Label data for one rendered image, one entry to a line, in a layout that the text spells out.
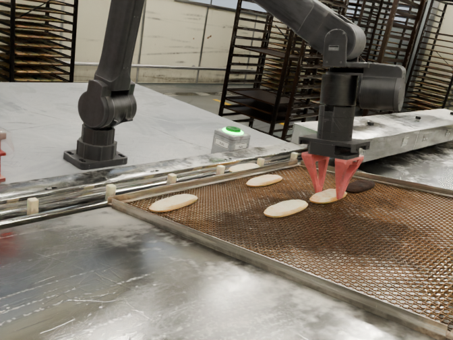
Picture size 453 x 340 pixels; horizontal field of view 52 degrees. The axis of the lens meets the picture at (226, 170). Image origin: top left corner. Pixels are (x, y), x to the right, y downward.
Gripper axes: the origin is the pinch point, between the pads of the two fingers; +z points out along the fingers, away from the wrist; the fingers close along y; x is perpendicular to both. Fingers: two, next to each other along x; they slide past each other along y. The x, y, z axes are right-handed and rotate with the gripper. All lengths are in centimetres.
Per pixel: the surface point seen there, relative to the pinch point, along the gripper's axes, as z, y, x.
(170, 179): 1.9, 29.5, 8.9
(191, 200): 0.4, 13.0, 20.1
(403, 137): 0, 16, -80
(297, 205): 0.2, -0.4, 10.7
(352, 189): 0.5, -1.2, -6.7
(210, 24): -80, 442, -454
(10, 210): 3, 33, 39
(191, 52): -39, 451, -425
